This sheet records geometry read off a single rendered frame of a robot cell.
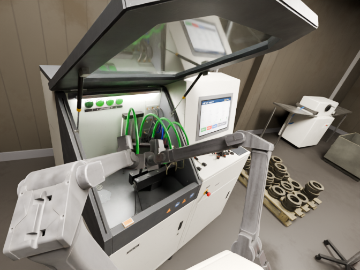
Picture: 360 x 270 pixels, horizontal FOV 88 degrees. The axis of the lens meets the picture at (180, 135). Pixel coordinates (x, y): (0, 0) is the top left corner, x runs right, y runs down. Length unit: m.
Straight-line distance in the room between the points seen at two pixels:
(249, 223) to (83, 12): 2.35
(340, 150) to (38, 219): 4.89
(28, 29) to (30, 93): 0.65
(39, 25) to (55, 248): 2.32
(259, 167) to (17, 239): 0.62
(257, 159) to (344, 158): 4.31
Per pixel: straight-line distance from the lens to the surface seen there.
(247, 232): 0.75
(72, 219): 0.32
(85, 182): 0.34
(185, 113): 1.30
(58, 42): 2.51
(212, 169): 1.46
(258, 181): 0.70
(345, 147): 4.91
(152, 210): 1.13
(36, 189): 0.36
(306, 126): 4.86
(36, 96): 2.70
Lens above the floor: 1.85
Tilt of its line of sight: 30 degrees down
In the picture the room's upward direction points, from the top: 13 degrees clockwise
